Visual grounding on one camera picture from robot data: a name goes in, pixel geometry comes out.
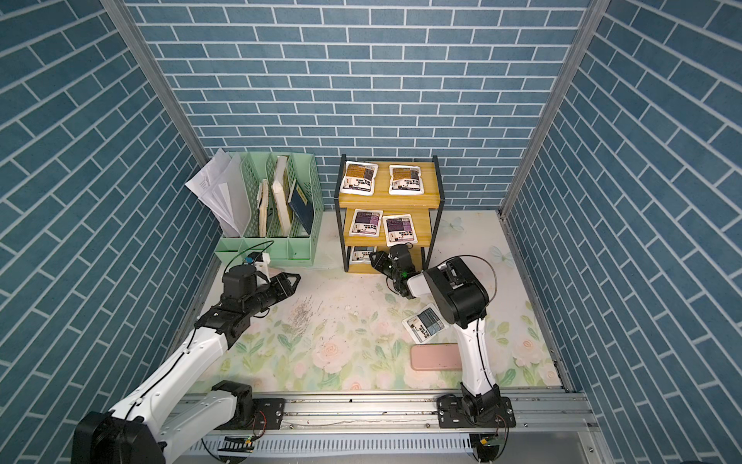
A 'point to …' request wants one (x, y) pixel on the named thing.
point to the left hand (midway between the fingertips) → (303, 279)
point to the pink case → (436, 357)
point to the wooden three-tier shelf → (381, 203)
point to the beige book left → (262, 206)
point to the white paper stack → (220, 184)
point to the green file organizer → (297, 250)
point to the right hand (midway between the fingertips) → (372, 256)
